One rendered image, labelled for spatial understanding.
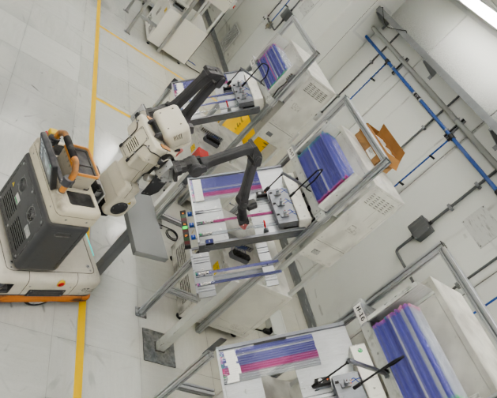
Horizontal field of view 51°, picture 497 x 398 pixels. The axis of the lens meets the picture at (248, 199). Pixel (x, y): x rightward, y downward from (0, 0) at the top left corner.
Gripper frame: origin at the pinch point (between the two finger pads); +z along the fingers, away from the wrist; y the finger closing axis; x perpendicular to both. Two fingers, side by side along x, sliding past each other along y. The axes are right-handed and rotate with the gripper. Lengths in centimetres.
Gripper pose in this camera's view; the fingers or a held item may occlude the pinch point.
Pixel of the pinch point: (243, 227)
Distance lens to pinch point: 342.2
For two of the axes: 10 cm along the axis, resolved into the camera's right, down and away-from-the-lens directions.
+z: 0.7, 7.3, 6.8
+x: -9.8, 1.8, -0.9
